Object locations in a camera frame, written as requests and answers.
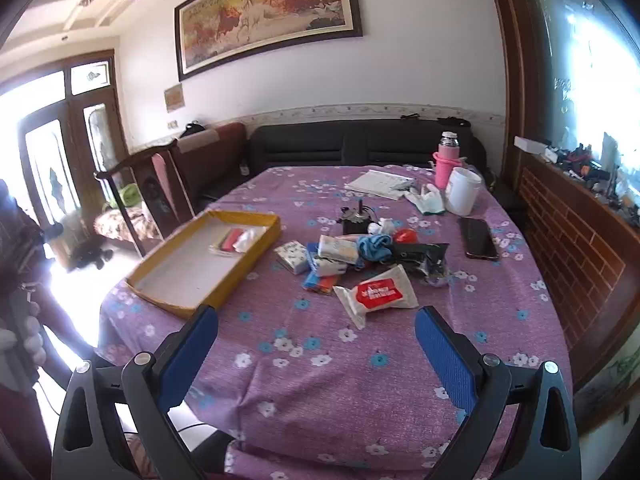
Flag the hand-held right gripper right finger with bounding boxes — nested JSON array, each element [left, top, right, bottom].
[[414, 305, 583, 480]]

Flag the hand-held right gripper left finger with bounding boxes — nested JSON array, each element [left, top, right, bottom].
[[50, 304, 220, 480]]

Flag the yellow cardboard box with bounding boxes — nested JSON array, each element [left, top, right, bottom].
[[124, 210, 282, 318]]

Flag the red label wipes pack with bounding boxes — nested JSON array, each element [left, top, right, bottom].
[[333, 264, 420, 331]]

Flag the black plastic package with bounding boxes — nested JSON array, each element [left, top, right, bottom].
[[392, 242, 451, 281]]

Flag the blue cloth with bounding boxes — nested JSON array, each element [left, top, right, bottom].
[[356, 234, 396, 264]]

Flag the small patterned tissue pack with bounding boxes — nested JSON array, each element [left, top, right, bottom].
[[273, 241, 310, 276]]

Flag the white tissue pack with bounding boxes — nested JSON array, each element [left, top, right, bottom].
[[314, 257, 348, 277]]

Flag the blue orange pack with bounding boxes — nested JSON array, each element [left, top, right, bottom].
[[301, 244, 335, 295]]

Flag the pink rose tissue pack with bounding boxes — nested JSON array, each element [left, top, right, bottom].
[[317, 234, 362, 266]]

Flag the person's left forearm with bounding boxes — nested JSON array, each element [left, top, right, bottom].
[[0, 280, 101, 480]]

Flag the person's left hand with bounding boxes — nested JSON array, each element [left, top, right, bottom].
[[0, 302, 47, 365]]

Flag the purple floral tablecloth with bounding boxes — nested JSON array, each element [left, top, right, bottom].
[[97, 164, 576, 480]]

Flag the black smartphone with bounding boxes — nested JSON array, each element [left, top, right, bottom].
[[457, 217, 500, 261]]

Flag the wooden glass door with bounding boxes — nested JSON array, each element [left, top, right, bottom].
[[0, 50, 132, 271]]

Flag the white packet in tray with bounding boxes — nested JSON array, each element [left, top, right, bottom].
[[234, 227, 268, 253]]

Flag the wooden chair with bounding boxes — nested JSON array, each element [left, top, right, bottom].
[[94, 139, 197, 257]]

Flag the white knit glove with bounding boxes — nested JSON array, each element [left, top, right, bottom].
[[404, 184, 446, 216]]

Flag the black electric motor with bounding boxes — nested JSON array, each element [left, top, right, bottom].
[[341, 199, 373, 236]]

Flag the white plastic jar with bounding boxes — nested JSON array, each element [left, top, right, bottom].
[[445, 167, 483, 217]]

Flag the white paper notebook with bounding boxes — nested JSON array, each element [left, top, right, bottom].
[[344, 169, 420, 200]]

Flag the pink sleeved thermos bottle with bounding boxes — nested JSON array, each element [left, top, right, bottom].
[[432, 131, 462, 190]]

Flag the white box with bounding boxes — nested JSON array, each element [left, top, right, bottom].
[[514, 136, 548, 156]]

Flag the black sofa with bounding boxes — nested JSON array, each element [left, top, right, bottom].
[[249, 119, 488, 177]]

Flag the windowsill clutter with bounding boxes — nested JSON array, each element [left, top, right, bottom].
[[545, 132, 640, 221]]

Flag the window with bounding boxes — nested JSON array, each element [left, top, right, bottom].
[[520, 0, 640, 211]]

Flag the framed horse painting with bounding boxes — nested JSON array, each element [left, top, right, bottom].
[[174, 0, 364, 82]]

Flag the small wall picture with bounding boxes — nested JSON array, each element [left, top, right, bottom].
[[164, 84, 186, 113]]

